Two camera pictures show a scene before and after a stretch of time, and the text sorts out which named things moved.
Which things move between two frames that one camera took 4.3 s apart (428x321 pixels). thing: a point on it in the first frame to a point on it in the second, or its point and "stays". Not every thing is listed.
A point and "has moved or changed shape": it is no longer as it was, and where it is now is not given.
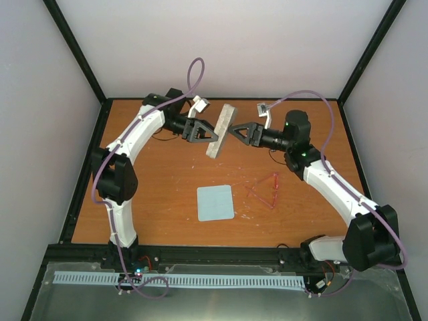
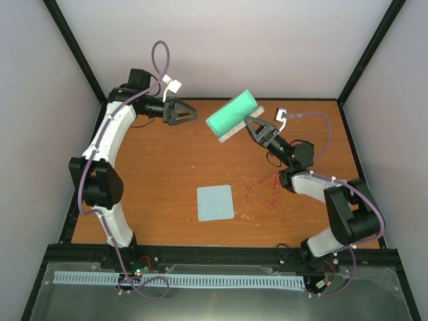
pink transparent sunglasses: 265,189 stays
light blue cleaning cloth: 215,202 stays
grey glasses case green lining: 221,131 has moved or changed shape
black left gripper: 190,129 to 172,117
